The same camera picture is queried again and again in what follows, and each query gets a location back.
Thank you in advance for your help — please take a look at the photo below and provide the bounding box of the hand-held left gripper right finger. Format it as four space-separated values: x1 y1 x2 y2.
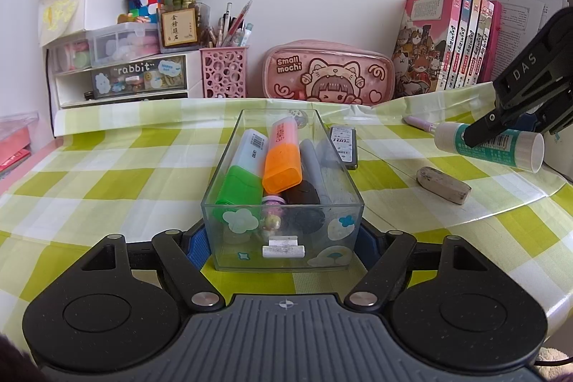
344 224 491 312

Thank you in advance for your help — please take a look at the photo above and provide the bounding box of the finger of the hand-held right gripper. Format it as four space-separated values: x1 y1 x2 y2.
463 108 510 148
514 89 573 136

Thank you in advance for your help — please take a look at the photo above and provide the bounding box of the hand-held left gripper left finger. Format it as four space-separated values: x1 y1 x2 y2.
81 223 227 312

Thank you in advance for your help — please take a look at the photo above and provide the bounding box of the white green glue stick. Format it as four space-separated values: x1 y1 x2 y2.
434 122 545 173

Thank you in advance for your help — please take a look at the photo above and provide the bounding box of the clear plastic organizer box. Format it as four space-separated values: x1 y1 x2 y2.
201 109 364 273

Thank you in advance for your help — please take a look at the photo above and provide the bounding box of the slim purple pen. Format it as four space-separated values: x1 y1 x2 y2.
403 116 438 133

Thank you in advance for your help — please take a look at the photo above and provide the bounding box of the grey eraser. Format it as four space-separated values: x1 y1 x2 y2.
416 167 472 205

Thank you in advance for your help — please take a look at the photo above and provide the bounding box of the green highlighter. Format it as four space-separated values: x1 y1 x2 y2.
215 129 269 207

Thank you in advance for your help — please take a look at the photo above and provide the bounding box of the purple globe-top pen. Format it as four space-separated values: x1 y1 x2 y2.
261 195 287 233

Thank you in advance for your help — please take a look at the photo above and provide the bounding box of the pale grey marker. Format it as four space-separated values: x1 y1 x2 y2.
299 139 333 204

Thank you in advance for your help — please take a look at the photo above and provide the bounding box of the orange highlighter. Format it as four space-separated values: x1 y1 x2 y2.
262 118 302 195

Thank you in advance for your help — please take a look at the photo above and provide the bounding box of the stack of printed papers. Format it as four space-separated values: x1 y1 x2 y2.
481 0 565 66

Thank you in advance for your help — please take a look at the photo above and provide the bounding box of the pink cartoon book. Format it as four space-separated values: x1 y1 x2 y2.
391 0 463 98
470 0 496 84
452 0 482 90
461 0 490 86
443 0 473 92

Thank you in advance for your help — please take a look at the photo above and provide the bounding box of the black round item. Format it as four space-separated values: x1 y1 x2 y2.
282 180 325 235

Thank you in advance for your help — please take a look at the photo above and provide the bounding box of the green checked tablecloth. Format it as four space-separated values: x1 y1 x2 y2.
0 93 573 365

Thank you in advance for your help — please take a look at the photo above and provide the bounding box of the pink cartoon pencil case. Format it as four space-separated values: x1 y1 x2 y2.
262 39 395 105

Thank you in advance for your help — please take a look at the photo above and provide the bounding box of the white desktop drawer unit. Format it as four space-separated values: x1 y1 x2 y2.
48 48 203 110

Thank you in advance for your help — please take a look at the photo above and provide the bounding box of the pink perforated pen holder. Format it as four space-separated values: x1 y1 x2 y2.
199 46 249 98

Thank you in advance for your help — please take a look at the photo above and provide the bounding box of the clear drawer with cloud print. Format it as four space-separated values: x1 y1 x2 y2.
90 55 186 98

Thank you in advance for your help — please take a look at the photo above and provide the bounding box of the clear case with pink books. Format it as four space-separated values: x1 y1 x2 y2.
0 111 41 181

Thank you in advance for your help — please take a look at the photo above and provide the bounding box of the clear small drawer box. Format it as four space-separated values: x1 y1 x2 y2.
47 24 161 72

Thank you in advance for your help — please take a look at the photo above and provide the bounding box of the wooden framed plaque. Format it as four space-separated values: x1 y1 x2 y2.
160 8 198 48

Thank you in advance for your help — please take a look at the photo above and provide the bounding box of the tan fuzzy clothing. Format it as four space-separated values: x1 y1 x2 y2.
537 346 573 382

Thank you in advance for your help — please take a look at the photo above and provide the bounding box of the bunch of pens and pencils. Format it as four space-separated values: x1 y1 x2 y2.
199 1 254 49

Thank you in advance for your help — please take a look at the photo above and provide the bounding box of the glass plant vase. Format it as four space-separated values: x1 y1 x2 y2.
158 3 211 53

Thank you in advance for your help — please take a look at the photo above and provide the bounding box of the colourful puzzle cube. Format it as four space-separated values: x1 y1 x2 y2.
127 0 165 19

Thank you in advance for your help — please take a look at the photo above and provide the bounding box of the white cardboard box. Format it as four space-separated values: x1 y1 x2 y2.
83 0 131 30

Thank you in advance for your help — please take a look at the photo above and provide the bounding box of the clear bag with yellow print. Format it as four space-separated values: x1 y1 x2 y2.
35 0 87 47

